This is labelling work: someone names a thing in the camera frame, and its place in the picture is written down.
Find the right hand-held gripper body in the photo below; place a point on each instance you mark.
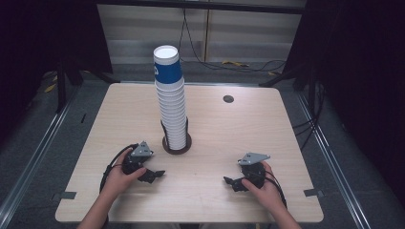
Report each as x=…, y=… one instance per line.
x=254, y=171

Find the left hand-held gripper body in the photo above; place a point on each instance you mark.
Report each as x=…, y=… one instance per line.
x=137, y=159

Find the black cup holder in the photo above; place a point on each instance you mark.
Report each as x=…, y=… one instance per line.
x=176, y=150

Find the stack of white paper cups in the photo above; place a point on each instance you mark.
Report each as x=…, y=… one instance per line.
x=172, y=105

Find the person's right hand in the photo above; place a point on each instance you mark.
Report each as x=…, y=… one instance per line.
x=266, y=194

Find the person's left hand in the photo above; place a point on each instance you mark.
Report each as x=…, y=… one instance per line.
x=119, y=181

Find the grey tape strip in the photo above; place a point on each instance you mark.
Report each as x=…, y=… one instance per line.
x=65, y=195
x=313, y=192

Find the round dark table grommet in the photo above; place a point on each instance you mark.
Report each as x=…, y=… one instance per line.
x=228, y=99

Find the black metal stand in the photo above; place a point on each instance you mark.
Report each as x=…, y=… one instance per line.
x=286, y=76
x=61, y=89

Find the yellow floor tape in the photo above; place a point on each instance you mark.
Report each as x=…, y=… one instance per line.
x=235, y=63
x=50, y=88

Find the black curtain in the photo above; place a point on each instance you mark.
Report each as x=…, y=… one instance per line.
x=359, y=79
x=41, y=38

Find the black crossbeam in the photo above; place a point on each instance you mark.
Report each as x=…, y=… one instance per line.
x=203, y=6

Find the metal floor rail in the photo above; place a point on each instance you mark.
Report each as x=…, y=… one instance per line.
x=35, y=152
x=331, y=159

